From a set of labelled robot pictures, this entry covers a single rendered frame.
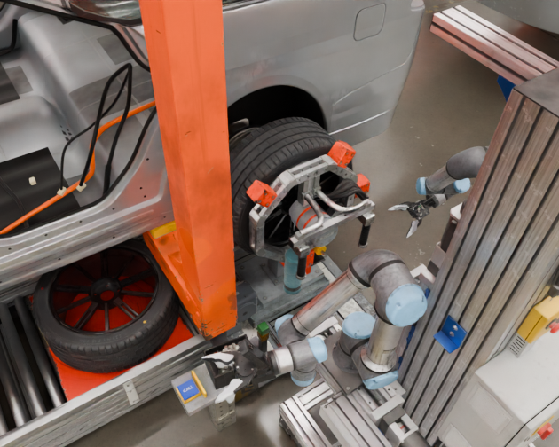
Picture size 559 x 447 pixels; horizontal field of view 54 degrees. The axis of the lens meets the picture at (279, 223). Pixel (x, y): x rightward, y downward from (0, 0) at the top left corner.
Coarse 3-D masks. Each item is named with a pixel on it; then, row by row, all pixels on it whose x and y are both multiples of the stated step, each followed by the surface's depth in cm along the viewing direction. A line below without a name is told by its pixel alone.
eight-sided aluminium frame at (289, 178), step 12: (324, 156) 236; (300, 168) 231; (312, 168) 231; (324, 168) 233; (336, 168) 239; (348, 168) 252; (276, 180) 230; (288, 180) 226; (300, 180) 229; (276, 192) 228; (276, 204) 231; (348, 204) 263; (252, 216) 233; (264, 216) 232; (252, 228) 240; (252, 240) 246; (264, 252) 249; (276, 252) 256
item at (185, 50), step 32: (160, 0) 128; (192, 0) 132; (160, 32) 137; (192, 32) 138; (160, 64) 146; (192, 64) 144; (224, 64) 150; (160, 96) 158; (192, 96) 150; (224, 96) 157; (160, 128) 171; (192, 128) 158; (224, 128) 165; (192, 160) 166; (224, 160) 174; (192, 192) 175; (224, 192) 184; (192, 224) 186; (224, 224) 195; (192, 256) 202; (224, 256) 208; (192, 288) 224; (224, 288) 223; (224, 320) 239
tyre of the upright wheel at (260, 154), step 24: (288, 120) 244; (240, 144) 238; (264, 144) 234; (288, 144) 233; (312, 144) 234; (240, 168) 234; (264, 168) 228; (288, 168) 233; (240, 192) 233; (240, 216) 237; (240, 240) 248
